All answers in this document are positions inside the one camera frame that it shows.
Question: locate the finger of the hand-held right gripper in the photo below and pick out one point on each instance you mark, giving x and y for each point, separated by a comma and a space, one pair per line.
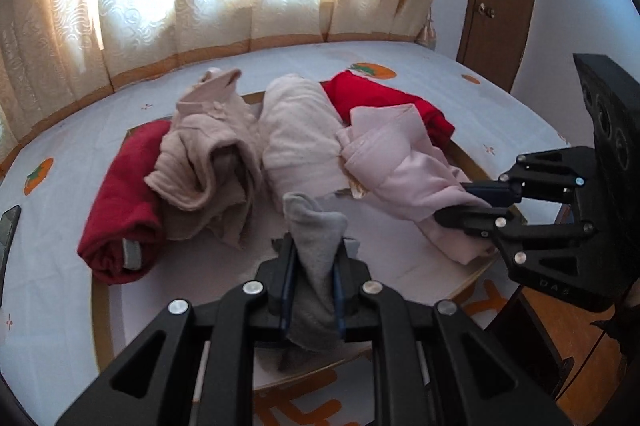
465, 218
492, 193

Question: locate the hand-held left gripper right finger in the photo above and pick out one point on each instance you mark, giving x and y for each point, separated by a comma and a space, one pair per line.
339, 301

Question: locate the pink garment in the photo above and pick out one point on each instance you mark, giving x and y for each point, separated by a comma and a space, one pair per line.
400, 166

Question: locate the dark red garment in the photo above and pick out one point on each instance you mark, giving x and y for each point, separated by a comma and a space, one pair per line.
125, 196

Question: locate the grey sock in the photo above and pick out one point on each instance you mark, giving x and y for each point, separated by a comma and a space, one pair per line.
312, 266

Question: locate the brass door knob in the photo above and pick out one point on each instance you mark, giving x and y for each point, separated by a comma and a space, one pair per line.
485, 10

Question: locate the curtain tassel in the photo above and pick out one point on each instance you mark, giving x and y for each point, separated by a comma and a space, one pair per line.
425, 31

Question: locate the beige bra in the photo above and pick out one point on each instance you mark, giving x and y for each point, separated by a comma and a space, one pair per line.
200, 156

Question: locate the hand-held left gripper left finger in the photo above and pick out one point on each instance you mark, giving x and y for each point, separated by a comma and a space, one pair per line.
286, 286

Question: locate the black smartphone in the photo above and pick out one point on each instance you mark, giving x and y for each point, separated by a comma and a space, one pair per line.
9, 231

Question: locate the pale beige garment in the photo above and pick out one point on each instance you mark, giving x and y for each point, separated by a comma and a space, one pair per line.
295, 141

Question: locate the bright red garment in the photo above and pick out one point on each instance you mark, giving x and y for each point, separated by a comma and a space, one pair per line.
380, 98

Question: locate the wooden tray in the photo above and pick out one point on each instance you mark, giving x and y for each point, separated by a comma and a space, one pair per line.
190, 266

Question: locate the brown wooden door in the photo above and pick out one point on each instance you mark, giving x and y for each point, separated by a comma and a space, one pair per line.
500, 6

